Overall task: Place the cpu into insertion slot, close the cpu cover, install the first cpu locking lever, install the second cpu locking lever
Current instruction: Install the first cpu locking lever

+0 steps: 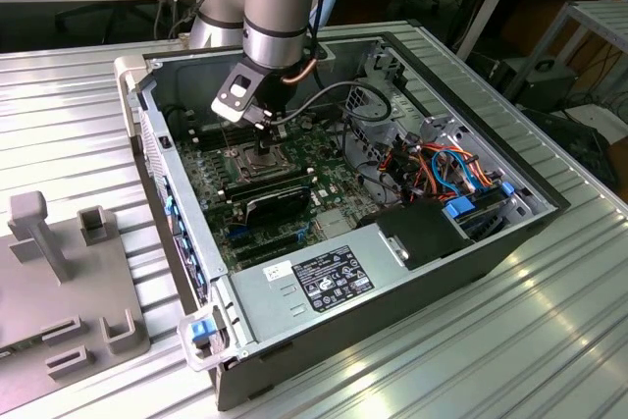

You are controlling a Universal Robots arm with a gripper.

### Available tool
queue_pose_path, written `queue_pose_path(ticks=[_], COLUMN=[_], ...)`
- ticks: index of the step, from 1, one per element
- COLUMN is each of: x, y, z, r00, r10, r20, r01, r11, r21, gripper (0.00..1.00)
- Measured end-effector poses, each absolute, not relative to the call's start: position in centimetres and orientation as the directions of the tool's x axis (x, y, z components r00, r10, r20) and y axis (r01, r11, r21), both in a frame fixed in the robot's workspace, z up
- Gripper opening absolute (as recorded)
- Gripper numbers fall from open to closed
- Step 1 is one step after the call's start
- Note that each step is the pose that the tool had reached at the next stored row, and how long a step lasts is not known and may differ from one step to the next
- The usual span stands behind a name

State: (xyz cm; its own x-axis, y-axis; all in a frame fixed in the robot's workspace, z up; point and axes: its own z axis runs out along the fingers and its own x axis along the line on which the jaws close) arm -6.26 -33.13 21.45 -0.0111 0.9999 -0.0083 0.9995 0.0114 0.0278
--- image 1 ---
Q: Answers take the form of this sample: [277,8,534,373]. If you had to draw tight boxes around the metal socket cover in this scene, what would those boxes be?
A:
[235,142,289,181]

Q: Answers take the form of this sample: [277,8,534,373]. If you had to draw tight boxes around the CPU socket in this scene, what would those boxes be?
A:
[230,140,291,182]

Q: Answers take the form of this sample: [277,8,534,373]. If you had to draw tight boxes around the black RAM slot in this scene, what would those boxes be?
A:
[188,122,246,142]
[193,131,254,151]

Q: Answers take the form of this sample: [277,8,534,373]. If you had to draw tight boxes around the black expansion slot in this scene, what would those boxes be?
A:
[237,240,301,264]
[230,230,298,252]

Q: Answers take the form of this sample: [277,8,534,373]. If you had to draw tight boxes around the silver drive cage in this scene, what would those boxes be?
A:
[341,76,428,165]

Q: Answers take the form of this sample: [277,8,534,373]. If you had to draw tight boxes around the green motherboard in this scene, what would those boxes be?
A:
[174,112,389,273]

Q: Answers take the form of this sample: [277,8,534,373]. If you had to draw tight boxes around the black graphics card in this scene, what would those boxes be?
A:
[243,183,314,227]

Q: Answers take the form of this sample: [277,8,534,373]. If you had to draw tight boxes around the silver chipset heatsink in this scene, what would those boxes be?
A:
[316,207,357,238]

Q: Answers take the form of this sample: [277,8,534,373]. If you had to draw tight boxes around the black plastic shroud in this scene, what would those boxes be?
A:
[356,201,476,272]

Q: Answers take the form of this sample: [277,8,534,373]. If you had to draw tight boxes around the grey power supply unit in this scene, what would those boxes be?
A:
[229,222,409,344]

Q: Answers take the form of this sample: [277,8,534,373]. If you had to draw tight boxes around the blue disk carrier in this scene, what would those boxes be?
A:
[443,196,478,222]

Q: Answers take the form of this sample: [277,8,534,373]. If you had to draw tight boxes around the blue case latch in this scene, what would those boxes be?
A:
[189,320,216,345]

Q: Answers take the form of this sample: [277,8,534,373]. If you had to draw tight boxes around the open grey PC case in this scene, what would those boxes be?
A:
[113,20,573,413]

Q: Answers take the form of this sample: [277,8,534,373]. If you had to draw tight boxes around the black box with fan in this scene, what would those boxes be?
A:
[499,58,578,114]

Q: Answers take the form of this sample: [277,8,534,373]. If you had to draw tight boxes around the grey part rack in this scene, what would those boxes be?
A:
[0,190,151,415]

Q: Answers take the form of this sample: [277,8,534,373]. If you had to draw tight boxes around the grey metal shelf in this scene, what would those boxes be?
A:
[504,0,628,111]

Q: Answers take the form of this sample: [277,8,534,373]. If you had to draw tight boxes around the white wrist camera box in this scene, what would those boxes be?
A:
[210,58,272,131]

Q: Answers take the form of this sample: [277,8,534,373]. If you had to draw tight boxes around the black camera cable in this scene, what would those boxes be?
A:
[272,0,393,126]

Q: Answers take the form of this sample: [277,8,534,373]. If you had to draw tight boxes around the black wire bundle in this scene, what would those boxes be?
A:
[340,117,393,204]

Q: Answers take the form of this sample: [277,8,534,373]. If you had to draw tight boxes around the orange wire bundle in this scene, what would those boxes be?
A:
[380,142,495,194]

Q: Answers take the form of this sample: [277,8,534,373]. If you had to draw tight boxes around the blue wire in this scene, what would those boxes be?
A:
[431,148,481,194]

